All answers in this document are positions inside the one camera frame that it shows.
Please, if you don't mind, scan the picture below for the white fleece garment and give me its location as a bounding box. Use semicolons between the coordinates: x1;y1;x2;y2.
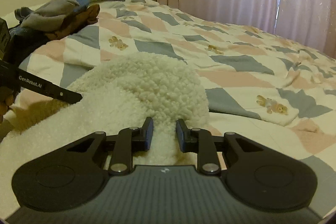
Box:
1;52;209;217

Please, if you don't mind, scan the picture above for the pile of dark clothes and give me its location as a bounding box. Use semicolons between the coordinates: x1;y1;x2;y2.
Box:
1;0;100;66

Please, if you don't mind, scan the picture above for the person's left hand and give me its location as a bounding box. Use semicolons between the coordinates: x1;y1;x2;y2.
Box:
0;86;14;123

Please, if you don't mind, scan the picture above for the checkered pastel quilt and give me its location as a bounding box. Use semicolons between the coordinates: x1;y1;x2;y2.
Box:
6;0;335;216

